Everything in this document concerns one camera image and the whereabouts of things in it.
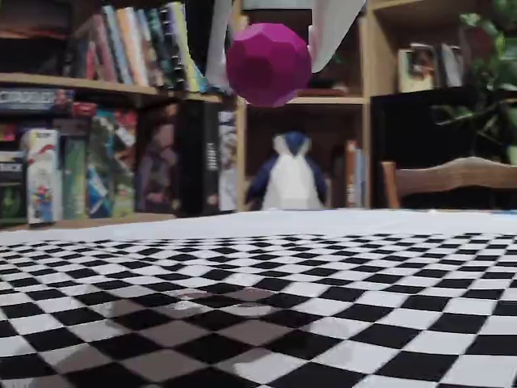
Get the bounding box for dark purple game box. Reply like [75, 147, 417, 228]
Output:
[134, 103, 182, 214]

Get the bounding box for yellow spine book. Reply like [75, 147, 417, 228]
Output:
[169, 2, 204, 93]

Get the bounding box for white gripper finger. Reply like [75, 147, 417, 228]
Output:
[309, 0, 368, 74]

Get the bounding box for black box white lettering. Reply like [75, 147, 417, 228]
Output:
[179, 99, 221, 217]

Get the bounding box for blue white penguin plush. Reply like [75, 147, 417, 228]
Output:
[245, 129, 329, 211]

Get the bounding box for white cartoon game box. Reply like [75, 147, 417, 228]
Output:
[24, 128, 65, 225]

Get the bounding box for red spine book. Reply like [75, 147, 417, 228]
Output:
[345, 140, 359, 209]

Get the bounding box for dark flat game box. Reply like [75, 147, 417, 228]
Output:
[0, 88, 75, 112]

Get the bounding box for peach spine book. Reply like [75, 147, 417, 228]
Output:
[116, 6, 151, 86]

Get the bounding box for pink ball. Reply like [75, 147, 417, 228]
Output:
[225, 22, 315, 108]

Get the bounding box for green leafy plant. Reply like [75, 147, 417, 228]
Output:
[431, 11, 517, 165]

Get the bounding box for cream picture frame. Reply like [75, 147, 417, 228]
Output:
[397, 43, 441, 94]

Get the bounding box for black game box green print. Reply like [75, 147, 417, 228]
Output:
[0, 150, 28, 226]

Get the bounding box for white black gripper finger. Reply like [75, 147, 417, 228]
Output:
[204, 0, 237, 95]

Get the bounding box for pale blue spine book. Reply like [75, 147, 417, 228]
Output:
[357, 148, 369, 209]

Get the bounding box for light blue spine book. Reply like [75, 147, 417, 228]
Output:
[100, 4, 135, 86]

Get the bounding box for blue green game box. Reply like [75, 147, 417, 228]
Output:
[86, 109, 137, 220]

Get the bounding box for grey standing books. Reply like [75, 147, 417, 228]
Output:
[439, 42, 464, 89]

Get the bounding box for light wooden bookshelf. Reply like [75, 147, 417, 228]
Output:
[0, 0, 517, 232]

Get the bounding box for small red box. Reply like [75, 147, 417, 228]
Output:
[71, 100, 99, 119]

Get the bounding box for brown wooden chair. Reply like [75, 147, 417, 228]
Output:
[380, 156, 517, 210]

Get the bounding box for dark green spine book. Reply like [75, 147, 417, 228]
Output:
[145, 7, 179, 89]

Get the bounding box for black cabinet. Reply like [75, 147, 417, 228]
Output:
[370, 89, 517, 210]

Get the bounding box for checkerboard printed white sheet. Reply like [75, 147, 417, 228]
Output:
[0, 208, 517, 388]

